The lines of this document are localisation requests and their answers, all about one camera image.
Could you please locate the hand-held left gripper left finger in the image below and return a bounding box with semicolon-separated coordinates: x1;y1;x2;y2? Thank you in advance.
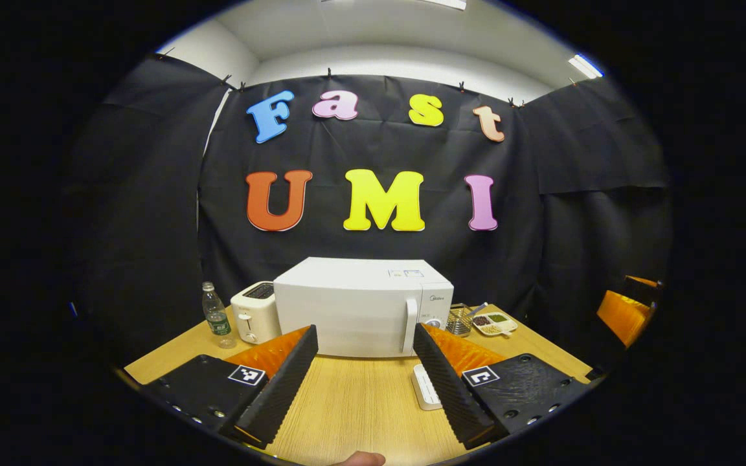
143;325;319;450

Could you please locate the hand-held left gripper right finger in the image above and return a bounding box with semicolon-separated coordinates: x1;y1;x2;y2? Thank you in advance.
413;322;591;450

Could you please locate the white microwave oven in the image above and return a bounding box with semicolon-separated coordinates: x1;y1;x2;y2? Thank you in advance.
273;257;455;359

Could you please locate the white rectangular dish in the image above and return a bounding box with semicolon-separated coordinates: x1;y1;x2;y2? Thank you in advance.
412;364;444;411

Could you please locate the white toaster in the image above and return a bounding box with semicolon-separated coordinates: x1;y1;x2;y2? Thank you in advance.
231;281;282;344

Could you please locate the white divided condiment dish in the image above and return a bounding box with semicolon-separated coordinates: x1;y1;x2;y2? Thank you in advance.
473;312;519;337

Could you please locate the black backdrop cloth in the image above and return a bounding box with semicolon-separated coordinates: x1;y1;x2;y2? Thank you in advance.
65;55;672;370

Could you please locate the clear plastic water bottle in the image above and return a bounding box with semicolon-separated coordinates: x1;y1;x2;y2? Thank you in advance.
202;282;238;349

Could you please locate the small ceiling light panel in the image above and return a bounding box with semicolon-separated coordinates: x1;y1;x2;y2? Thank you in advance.
567;54;605;80

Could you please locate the metal wire basket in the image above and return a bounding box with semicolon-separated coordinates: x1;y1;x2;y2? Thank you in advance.
446;303;474;337

